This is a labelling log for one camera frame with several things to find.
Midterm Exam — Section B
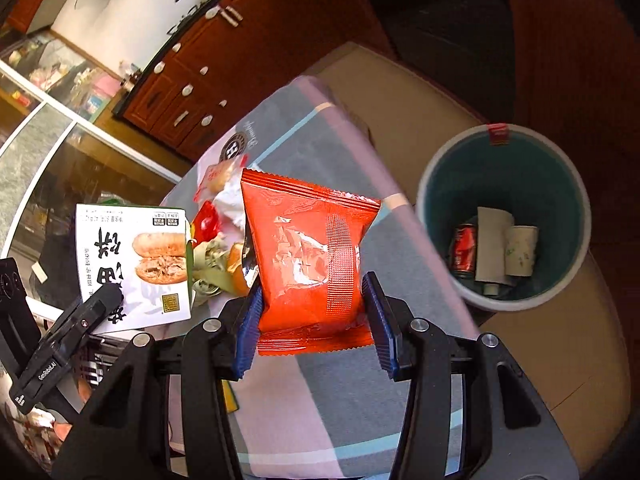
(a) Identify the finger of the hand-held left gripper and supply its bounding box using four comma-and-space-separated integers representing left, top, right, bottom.
50, 282, 124, 348

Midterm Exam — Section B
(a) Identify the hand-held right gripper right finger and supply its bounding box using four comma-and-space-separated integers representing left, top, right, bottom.
361, 271, 581, 480

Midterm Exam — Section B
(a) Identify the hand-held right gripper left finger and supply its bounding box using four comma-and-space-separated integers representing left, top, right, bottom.
50, 285, 264, 480

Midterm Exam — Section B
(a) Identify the white sandwich print box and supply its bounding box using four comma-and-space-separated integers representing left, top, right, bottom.
75, 203, 192, 336

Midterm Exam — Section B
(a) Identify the pale green corn husk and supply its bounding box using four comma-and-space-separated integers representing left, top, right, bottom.
186, 237, 241, 306

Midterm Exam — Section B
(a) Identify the red snack packet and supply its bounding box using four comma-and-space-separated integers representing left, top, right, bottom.
240, 168, 383, 357

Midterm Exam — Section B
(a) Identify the red wrapper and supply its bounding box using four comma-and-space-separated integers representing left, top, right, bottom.
192, 201, 221, 243

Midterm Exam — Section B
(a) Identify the white round bin teal inside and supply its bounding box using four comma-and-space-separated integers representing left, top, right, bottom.
416, 123, 592, 311

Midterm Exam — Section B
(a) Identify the orange foil scrap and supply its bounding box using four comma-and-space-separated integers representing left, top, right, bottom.
226, 242, 251, 296

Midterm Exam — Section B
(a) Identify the red soda can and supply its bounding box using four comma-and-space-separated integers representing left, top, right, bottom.
448, 223, 480, 281

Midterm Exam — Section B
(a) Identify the white paper sheet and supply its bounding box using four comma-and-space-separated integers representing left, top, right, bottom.
474, 206, 516, 283

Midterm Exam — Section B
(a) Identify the white paper cup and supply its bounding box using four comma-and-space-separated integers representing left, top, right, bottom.
504, 225, 540, 277

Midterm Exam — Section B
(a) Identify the clear packet with red print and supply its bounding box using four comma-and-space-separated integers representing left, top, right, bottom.
197, 157, 248, 196

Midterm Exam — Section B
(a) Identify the sliding glass door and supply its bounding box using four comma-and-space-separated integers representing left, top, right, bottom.
0, 30, 183, 281

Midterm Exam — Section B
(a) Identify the pink grey chequered tablecloth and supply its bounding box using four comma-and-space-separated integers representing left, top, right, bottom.
160, 76, 481, 480

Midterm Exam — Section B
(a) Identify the shelf of assorted goods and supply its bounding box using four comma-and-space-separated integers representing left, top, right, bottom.
0, 32, 121, 123

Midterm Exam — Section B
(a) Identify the brown wooden cabinet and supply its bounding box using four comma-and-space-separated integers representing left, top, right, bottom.
122, 0, 396, 163

